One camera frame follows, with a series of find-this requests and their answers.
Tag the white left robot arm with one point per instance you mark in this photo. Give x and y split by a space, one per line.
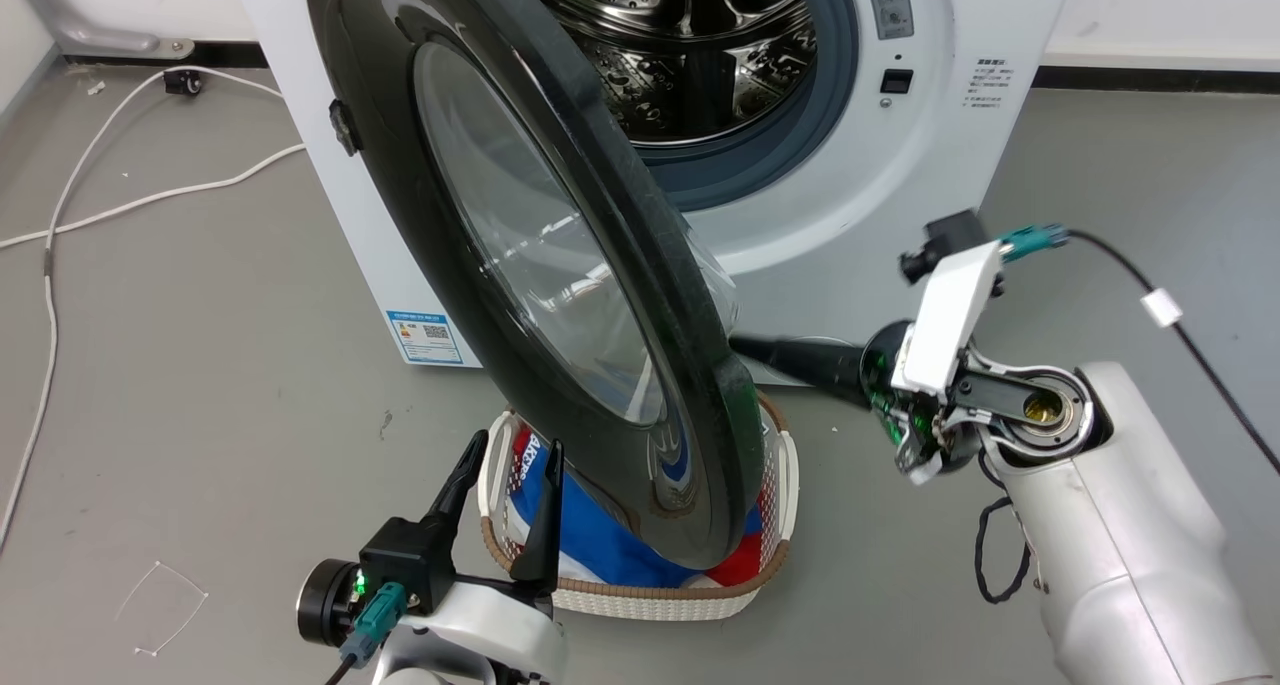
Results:
480 635

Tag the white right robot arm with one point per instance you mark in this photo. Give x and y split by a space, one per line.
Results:
1110 525

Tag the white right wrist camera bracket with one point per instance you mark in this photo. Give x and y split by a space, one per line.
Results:
948 315

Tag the stainless steel washer drum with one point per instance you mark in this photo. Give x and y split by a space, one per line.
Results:
700 55

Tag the black round glass washer door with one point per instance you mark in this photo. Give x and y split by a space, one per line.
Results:
560 265

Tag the blue red white clothing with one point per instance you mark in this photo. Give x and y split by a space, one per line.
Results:
600 550

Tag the white front-load washing machine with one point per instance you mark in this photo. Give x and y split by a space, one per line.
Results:
850 225

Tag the black caster wheel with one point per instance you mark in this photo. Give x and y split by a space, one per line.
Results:
183 82

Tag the white woven laundry basket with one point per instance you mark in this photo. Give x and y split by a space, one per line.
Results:
650 595

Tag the grey metal floor bracket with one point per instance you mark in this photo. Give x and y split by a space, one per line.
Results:
100 25

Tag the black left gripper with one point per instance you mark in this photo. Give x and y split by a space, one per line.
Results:
405 565

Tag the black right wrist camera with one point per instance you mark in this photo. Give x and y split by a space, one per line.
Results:
945 242

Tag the blue energy label sticker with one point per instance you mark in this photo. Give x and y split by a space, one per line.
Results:
424 337

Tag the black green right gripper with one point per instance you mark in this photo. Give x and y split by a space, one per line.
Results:
895 400

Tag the grey control label sticker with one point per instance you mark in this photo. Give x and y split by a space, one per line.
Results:
890 0

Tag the grey rubber door gasket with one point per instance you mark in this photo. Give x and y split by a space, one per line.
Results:
790 135

